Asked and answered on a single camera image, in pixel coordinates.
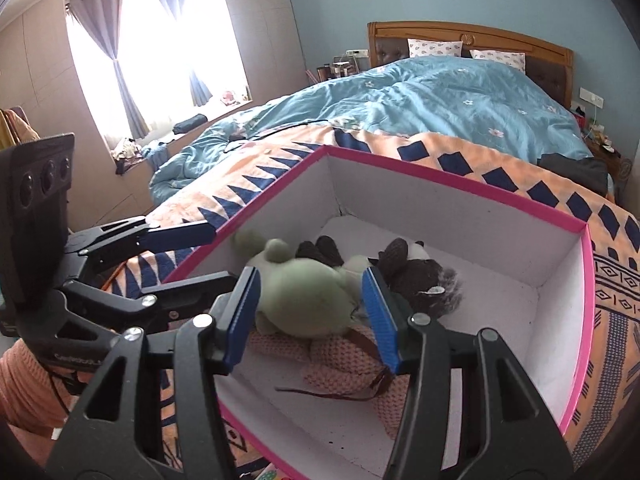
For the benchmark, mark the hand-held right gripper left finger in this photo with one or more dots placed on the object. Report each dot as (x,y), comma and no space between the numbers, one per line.
(242,320)

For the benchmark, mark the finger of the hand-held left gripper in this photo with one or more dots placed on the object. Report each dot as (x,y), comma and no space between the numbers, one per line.
(180,234)
(165,297)

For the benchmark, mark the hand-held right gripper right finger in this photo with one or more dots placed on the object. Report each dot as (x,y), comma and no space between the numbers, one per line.
(382,320)

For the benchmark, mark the green plush toy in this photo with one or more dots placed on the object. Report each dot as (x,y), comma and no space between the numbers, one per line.
(300,285)

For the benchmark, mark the pink-rimmed white cardboard box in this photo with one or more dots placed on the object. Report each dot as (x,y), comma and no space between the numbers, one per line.
(450,220)

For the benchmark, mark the person's left forearm pink sleeve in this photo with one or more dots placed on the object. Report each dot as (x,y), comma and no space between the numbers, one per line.
(25,390)

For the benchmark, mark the dark grey plush toy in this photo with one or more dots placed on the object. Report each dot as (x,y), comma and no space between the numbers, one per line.
(425,280)

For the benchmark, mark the pile of clothes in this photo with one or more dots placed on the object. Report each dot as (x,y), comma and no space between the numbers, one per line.
(132,152)

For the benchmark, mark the dark pouch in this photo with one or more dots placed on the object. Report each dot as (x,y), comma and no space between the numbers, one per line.
(190,124)

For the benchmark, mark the yellow hanging clothes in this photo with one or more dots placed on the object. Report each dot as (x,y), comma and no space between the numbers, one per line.
(15,130)

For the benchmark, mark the small pink toy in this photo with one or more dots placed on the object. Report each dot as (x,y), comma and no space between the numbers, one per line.
(228,97)

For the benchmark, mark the grey-blue curtain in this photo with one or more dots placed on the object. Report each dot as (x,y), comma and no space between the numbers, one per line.
(172,0)
(107,50)

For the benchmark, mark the blue floral duvet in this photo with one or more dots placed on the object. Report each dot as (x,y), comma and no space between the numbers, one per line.
(425,100)

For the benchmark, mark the cluttered bedside table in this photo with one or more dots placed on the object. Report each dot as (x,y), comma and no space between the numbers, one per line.
(337,70)

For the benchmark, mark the dark cloth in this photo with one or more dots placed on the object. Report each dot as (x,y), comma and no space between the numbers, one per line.
(575,172)

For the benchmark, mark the orange patterned blanket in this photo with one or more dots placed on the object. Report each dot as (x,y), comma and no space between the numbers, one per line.
(625,310)

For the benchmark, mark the white power strip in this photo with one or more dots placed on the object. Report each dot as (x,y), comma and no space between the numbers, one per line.
(357,52)

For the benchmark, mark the white patterned pillow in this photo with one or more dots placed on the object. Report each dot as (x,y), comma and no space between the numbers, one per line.
(435,48)
(500,59)

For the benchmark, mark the wooden nightstand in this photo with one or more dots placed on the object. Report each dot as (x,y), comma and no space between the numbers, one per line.
(617,160)

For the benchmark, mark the wooden bed headboard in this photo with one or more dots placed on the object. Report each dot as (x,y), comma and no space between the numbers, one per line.
(500,42)

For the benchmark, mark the white wall switch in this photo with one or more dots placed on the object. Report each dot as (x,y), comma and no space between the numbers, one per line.
(591,97)

